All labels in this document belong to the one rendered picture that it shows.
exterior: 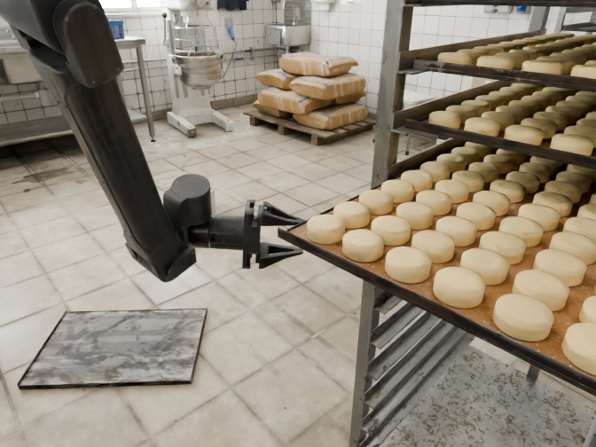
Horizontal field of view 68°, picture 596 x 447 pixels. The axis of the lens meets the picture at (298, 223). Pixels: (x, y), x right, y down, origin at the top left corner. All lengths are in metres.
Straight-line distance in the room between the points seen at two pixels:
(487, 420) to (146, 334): 1.26
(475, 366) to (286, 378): 0.65
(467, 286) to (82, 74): 0.41
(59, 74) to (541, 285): 0.50
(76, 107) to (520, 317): 0.46
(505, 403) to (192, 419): 0.97
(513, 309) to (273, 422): 1.19
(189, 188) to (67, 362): 1.33
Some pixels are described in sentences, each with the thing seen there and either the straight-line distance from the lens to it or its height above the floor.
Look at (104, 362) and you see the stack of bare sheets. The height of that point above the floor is 0.02.
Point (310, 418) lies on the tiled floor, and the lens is 1.57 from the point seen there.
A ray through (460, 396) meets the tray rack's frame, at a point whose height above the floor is 0.15.
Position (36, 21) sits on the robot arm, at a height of 1.21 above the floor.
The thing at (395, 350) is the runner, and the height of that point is 0.50.
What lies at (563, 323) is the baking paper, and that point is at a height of 0.95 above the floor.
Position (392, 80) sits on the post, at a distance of 0.72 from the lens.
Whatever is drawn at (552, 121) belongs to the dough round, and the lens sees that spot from 0.79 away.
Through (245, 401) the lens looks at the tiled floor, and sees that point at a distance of 1.62.
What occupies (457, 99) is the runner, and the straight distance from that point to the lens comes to 0.92.
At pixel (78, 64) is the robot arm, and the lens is 0.43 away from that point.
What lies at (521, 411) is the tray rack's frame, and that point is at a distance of 1.54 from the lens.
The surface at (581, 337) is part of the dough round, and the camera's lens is 0.46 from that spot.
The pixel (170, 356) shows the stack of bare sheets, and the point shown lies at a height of 0.02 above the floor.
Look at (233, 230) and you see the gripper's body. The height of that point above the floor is 0.90.
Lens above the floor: 1.24
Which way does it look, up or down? 28 degrees down
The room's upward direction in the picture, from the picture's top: straight up
